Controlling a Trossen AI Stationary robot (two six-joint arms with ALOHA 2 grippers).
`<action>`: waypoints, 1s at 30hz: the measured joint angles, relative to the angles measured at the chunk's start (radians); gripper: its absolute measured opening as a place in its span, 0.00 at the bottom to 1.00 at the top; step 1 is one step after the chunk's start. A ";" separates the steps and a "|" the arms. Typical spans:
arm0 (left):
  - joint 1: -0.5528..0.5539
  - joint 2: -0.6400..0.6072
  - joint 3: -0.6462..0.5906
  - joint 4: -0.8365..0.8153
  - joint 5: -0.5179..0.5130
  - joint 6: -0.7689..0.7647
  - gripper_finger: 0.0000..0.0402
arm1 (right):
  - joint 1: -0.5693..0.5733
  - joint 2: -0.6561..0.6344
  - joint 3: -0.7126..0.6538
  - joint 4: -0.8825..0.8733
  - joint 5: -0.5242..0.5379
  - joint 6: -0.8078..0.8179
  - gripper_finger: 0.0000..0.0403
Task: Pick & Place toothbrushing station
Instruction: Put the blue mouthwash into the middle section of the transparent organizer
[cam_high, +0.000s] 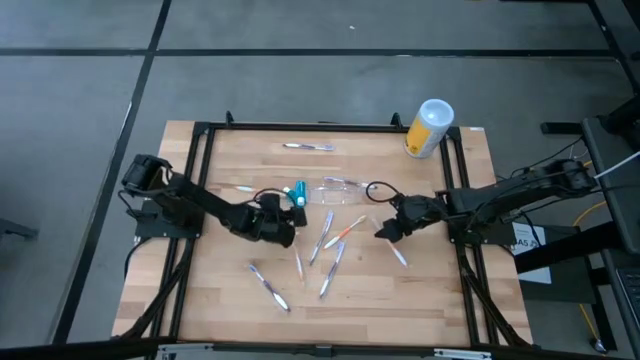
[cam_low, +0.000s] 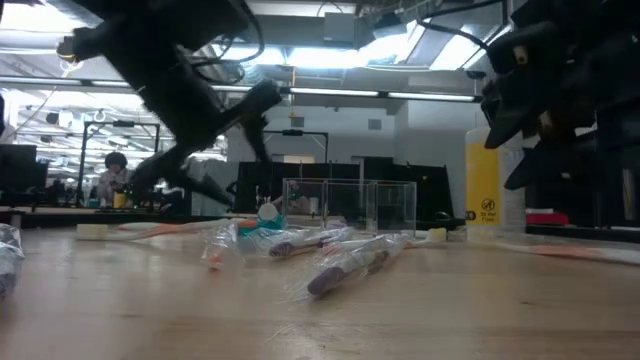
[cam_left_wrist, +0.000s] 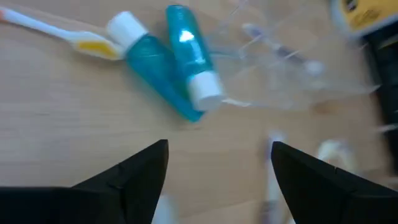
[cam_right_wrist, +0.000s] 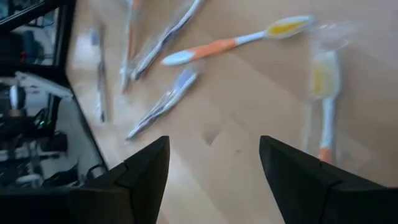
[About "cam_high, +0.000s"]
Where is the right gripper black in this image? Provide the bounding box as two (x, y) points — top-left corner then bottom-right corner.
(374, 193), (449, 242)

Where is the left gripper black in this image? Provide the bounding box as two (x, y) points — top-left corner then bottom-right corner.
(232, 198), (308, 250)

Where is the purple toothbrush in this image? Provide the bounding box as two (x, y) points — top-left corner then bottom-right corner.
(308, 209), (335, 267)
(282, 142), (336, 152)
(318, 240), (347, 300)

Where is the small plastic wrapper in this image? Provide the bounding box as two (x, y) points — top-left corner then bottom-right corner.
(293, 243), (306, 287)

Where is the clear acrylic organizer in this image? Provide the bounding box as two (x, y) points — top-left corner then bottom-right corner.
(308, 183), (365, 206)

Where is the plastic at edge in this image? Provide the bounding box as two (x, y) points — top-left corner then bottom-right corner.
(248, 263), (293, 314)

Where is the white yellow wipes canister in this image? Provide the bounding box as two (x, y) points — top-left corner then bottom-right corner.
(403, 98), (455, 160)

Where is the white paper sheet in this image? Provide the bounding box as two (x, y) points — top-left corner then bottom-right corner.
(511, 222), (553, 285)

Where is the black side desk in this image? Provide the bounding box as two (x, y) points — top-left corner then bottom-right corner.
(514, 219), (640, 360)

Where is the black furniture base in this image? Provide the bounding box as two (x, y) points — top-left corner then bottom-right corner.
(539, 94), (640, 151)

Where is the black crossbar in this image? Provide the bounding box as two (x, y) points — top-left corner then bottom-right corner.
(0, 335), (640, 360)

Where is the black keyboard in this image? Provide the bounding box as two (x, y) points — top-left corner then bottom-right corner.
(613, 266), (640, 326)

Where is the grey chair leg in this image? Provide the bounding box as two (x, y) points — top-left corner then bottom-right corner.
(0, 217), (39, 241)

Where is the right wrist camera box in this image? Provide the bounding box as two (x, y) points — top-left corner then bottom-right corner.
(399, 195), (425, 215)

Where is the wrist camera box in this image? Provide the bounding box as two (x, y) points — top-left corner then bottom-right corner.
(399, 195), (425, 215)
(258, 192), (282, 214)

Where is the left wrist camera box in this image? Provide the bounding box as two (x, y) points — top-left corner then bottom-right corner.
(258, 192), (282, 214)

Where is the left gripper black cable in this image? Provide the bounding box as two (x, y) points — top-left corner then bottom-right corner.
(252, 186), (296, 206)

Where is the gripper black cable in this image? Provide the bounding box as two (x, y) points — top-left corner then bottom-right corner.
(365, 180), (404, 205)
(252, 186), (296, 206)

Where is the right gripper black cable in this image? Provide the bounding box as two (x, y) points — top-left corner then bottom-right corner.
(365, 180), (404, 205)

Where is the black aluminium table frame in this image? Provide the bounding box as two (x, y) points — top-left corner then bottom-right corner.
(112, 110), (534, 351)

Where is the silver metal bracket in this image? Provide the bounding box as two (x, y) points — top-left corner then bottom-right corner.
(156, 342), (216, 360)
(433, 348), (494, 360)

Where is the black power cable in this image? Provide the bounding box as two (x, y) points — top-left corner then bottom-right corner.
(123, 235), (151, 281)

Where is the yellow hanging cable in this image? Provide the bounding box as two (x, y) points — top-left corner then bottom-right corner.
(571, 199), (609, 351)

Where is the white cable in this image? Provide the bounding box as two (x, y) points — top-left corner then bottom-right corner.
(593, 149), (640, 180)

